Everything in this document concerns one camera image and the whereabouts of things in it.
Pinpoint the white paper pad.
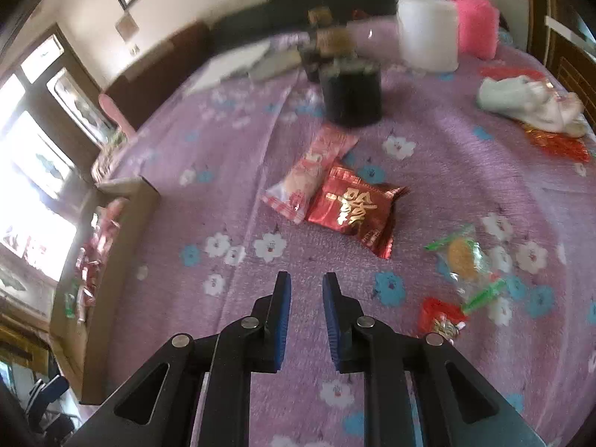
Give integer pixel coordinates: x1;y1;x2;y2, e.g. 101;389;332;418
185;39;274;97

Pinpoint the pile of snack packets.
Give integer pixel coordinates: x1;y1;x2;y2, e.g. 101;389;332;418
64;197;127;324

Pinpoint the pink and white snack packet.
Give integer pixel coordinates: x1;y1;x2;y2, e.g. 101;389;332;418
261;126;360;225

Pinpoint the tan wall plaque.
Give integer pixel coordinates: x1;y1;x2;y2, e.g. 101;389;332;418
115;12;141;41

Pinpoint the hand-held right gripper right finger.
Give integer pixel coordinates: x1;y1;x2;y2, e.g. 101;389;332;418
323;272;548;447

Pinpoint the wooden door with glass panes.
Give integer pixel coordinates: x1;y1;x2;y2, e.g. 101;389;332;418
0;23;119;289

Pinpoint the black round canister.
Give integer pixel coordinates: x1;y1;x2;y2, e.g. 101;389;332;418
319;58;384;128

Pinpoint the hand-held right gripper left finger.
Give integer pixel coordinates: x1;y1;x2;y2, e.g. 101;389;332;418
63;271;292;447

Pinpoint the white plastic container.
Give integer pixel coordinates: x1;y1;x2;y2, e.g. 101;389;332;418
396;0;460;72

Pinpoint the patterned folded cloth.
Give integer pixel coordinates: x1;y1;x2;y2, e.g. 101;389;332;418
90;133;127;183

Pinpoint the crumpled white cloth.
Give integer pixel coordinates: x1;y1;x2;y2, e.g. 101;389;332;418
476;72;590;139

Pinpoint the green-edged clear snack packet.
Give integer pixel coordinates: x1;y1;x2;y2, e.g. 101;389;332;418
423;223;508;314

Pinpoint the tan book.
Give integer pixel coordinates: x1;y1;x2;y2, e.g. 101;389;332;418
249;49;304;81

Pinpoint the red plastic bag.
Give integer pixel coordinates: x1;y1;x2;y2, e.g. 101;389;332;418
482;65;593;165

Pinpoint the brown and pink sofa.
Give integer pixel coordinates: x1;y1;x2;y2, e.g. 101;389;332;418
99;21;211;132

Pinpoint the red and gold snack packet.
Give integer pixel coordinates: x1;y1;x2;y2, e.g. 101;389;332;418
306;159;411;260

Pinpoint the purple floral blanket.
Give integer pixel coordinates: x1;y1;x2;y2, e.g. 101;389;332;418
88;19;596;447

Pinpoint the wooden chair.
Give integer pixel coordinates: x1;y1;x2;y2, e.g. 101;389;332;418
526;0;596;119

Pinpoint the small red snack packet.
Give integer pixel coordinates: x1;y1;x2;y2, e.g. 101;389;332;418
420;297;469;342

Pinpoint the small cardboard box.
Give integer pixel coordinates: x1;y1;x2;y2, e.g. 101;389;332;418
307;6;334;29

